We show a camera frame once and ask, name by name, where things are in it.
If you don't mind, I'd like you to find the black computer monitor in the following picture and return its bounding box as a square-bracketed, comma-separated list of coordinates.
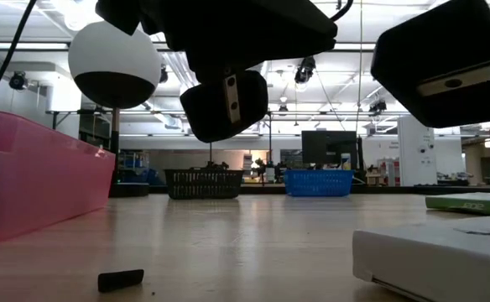
[301, 129, 358, 171]

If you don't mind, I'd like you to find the blue plastic basket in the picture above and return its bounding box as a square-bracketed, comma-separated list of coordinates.
[284, 169, 355, 197]

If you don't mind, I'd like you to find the black slotted plastic basket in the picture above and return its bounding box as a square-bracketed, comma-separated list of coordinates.
[163, 167, 245, 200]

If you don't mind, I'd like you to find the white and green Acer box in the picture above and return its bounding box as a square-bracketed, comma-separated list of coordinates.
[352, 216, 490, 302]

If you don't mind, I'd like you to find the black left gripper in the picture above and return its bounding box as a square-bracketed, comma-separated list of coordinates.
[96, 0, 338, 143]

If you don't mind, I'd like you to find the translucent pink plastic tray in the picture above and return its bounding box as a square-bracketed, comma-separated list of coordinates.
[0, 107, 117, 247]

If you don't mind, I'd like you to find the small black flat piece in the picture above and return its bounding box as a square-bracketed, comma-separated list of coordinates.
[97, 268, 145, 294]

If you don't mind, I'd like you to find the white globe table lamp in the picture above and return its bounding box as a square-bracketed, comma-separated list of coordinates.
[67, 20, 162, 198]

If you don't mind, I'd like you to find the white card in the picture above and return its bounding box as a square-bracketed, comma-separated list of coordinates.
[425, 191, 490, 216]

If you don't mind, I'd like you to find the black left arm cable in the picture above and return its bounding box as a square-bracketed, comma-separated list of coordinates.
[0, 0, 39, 109]

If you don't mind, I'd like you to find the white square pillar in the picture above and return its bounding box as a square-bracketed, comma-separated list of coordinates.
[397, 115, 438, 187]

